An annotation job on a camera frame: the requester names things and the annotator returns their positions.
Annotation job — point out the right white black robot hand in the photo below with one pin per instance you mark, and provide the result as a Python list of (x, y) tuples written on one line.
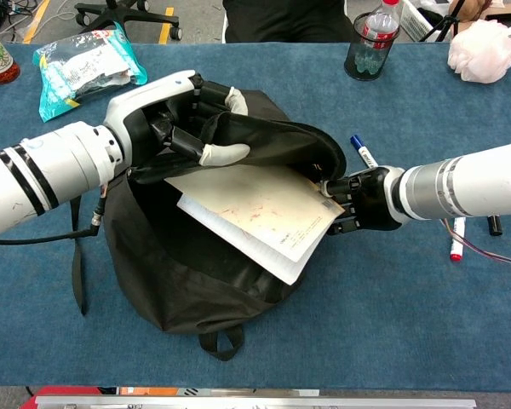
[(368, 200)]

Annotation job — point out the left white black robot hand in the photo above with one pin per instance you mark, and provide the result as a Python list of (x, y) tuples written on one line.
[(149, 96)]

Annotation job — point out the white yellow notebook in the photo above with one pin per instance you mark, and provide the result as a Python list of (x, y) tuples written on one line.
[(255, 209)]

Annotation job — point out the black fabric backpack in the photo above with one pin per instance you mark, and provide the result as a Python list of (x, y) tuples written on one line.
[(187, 294)]

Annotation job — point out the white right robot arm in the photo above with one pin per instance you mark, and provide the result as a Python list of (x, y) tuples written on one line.
[(472, 183)]

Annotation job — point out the red robot base part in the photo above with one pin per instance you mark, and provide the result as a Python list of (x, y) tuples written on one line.
[(68, 391)]

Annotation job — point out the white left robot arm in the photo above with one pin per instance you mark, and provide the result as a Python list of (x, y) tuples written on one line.
[(47, 170)]

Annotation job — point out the seated person in black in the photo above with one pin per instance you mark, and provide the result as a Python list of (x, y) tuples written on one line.
[(281, 21)]

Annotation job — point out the blue-capped whiteboard marker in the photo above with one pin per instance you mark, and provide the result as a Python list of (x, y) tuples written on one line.
[(364, 151)]

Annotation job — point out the teal snack bag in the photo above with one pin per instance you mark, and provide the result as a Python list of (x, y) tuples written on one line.
[(85, 72)]

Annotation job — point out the black office chair base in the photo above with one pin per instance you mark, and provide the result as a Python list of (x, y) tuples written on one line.
[(123, 15)]

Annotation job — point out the red-capped whiteboard marker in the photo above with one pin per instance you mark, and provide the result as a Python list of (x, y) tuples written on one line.
[(457, 243)]

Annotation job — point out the blue felt table cover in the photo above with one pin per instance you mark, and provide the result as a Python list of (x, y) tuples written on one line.
[(387, 324)]

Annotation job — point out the black-capped whiteboard marker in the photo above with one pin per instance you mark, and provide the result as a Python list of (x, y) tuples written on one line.
[(495, 226)]

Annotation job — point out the black mesh pen cup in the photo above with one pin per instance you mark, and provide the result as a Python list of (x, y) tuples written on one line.
[(351, 66)]

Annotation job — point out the clear red-capped plastic bottle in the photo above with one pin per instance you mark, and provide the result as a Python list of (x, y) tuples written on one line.
[(381, 25)]

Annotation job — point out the white plastic basket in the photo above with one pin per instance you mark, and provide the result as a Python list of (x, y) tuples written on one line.
[(417, 21)]

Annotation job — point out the black tripod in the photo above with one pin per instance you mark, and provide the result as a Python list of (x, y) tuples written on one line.
[(445, 21)]

